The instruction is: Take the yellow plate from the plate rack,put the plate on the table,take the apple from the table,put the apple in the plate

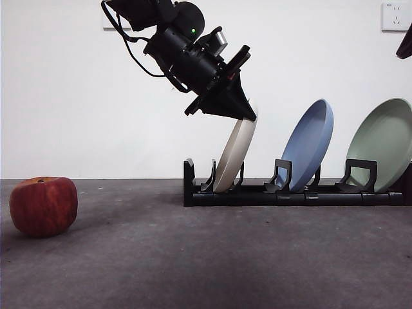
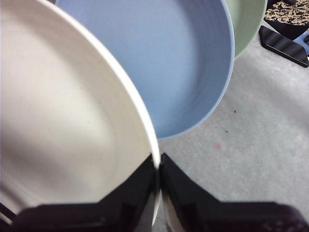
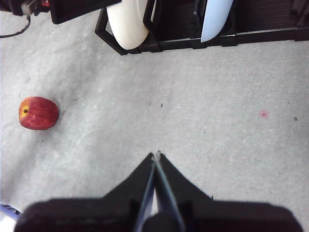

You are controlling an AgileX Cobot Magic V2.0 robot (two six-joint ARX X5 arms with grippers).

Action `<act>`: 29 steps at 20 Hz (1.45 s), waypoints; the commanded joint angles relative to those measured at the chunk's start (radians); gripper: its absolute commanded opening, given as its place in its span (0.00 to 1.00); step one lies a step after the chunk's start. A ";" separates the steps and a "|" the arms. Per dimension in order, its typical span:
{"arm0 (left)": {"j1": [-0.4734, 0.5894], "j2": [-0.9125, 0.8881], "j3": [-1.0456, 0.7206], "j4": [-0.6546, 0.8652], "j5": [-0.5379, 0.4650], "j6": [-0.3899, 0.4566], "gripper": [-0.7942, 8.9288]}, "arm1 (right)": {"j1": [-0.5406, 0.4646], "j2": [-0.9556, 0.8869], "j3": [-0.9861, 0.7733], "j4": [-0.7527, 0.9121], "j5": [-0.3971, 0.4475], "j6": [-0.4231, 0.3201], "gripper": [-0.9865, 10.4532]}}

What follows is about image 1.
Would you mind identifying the cream yellow plate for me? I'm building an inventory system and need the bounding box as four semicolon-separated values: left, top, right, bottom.
212;98;260;194

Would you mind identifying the red yellow apple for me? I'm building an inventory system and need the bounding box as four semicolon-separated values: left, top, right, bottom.
8;176;79;239

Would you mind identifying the blue plate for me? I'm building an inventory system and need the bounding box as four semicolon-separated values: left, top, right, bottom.
281;98;335;192

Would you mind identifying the green plate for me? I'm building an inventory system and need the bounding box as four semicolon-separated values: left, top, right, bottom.
346;97;412;194

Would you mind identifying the black plate rack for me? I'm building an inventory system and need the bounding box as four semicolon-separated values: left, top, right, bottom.
183;158;404;207

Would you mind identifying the pale grey camera box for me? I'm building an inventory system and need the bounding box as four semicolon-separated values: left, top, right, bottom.
208;27;229;54

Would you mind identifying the white wall socket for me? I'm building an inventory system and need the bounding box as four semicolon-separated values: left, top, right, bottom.
102;9;133;32
382;3;410;33

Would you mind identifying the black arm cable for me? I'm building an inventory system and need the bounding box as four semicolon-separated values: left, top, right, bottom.
100;0;189;94

